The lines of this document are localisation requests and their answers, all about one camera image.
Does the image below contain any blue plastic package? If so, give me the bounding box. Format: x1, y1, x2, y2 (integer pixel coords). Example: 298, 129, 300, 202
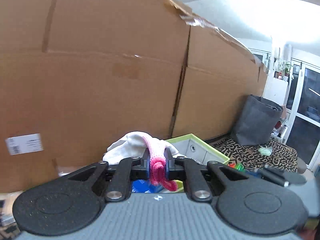
132, 180, 152, 193

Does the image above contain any white shipping label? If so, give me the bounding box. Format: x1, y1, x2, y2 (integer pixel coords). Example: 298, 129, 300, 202
5, 133, 43, 155

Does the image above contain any white glove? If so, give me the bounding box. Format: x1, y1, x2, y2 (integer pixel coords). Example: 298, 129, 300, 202
103, 132, 178, 165

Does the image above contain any grey fabric bag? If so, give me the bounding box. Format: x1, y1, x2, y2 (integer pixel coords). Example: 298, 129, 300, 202
231, 94, 283, 146

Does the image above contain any large cardboard box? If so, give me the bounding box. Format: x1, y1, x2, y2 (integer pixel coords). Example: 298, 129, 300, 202
1, 0, 267, 193

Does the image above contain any black patterned rug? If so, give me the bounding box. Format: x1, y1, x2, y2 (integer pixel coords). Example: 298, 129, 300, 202
211, 138, 298, 172

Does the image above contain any pink knitted cloth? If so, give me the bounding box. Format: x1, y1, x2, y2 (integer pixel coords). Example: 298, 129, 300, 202
143, 135, 178, 191

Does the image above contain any light green storage box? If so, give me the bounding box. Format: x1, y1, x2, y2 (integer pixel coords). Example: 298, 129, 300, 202
167, 134, 229, 165

